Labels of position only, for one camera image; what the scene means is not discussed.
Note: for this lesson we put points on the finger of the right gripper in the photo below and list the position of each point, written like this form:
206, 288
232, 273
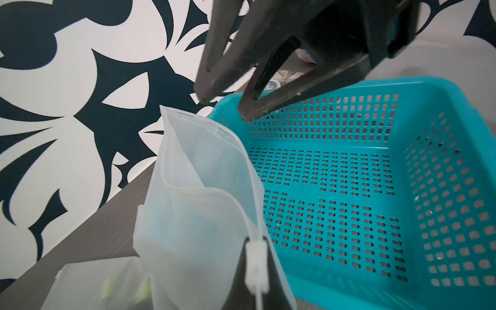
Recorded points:
266, 26

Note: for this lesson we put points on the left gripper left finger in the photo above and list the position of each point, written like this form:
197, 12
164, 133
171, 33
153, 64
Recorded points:
239, 296

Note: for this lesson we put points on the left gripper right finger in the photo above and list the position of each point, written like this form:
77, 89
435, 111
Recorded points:
279, 295

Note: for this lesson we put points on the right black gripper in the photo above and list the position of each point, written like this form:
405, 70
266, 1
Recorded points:
346, 39

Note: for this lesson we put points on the translucent zip-top bag bottom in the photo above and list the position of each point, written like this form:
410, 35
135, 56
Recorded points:
204, 199

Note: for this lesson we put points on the translucent zip-top bag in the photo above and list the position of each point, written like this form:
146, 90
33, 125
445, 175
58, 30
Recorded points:
78, 285
204, 199

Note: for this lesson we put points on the teal plastic basket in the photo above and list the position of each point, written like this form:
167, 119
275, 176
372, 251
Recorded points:
378, 196

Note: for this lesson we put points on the small white round clock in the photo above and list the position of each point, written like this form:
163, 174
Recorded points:
272, 85

